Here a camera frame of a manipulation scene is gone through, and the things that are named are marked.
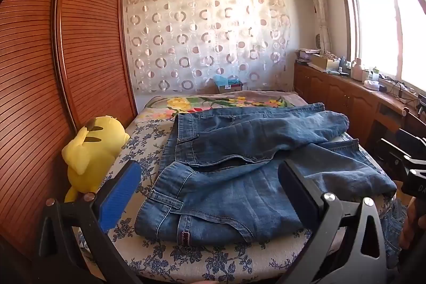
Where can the pale window curtain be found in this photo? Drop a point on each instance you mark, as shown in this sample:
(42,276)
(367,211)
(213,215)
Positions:
(316,4)

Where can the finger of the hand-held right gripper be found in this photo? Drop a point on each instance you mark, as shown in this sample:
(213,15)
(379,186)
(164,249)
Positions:
(394,152)
(407,139)

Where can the blue floral white bed sheet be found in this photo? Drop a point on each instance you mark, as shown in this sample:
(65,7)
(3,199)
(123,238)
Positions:
(199,260)

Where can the long wooden cabinet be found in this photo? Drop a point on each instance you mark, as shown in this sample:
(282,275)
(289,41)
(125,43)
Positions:
(349,101)

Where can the circle pattern sheer curtain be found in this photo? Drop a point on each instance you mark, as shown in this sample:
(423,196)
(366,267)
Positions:
(206,37)

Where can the green capped cup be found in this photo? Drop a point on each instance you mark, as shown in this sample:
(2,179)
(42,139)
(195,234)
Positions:
(375,74)

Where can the wooden slatted wardrobe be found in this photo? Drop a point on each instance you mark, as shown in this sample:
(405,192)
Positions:
(50,54)

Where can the stack of papers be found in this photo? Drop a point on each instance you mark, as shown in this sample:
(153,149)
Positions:
(308,54)

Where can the small white appliance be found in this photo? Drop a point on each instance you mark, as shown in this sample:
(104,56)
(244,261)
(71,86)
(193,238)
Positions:
(372,86)

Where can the colourful flower print blanket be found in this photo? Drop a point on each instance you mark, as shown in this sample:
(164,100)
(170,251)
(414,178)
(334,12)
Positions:
(213,102)

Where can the pale pink bottle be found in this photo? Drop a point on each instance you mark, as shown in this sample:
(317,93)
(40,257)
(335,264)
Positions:
(358,69)

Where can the yellow plush toy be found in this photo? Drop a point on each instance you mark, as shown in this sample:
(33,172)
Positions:
(86,154)

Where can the person's right hand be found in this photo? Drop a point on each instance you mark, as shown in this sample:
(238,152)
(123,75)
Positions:
(414,224)

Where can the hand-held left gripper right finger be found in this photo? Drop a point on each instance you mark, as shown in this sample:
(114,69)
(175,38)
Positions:
(296,192)

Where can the cardboard box with blue items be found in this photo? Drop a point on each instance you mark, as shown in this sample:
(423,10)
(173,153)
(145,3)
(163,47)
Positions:
(229,82)

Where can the open cardboard box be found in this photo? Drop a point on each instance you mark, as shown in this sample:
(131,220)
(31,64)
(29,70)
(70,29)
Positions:
(324,62)

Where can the blue bottle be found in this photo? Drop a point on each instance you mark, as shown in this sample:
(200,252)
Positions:
(342,64)

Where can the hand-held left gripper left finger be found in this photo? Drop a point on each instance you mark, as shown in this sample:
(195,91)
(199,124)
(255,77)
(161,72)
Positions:
(119,196)

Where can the blue denim pants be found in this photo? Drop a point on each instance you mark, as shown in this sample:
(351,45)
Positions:
(233,177)

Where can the wooden framed window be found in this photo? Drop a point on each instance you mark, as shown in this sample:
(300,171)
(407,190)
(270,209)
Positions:
(382,11)

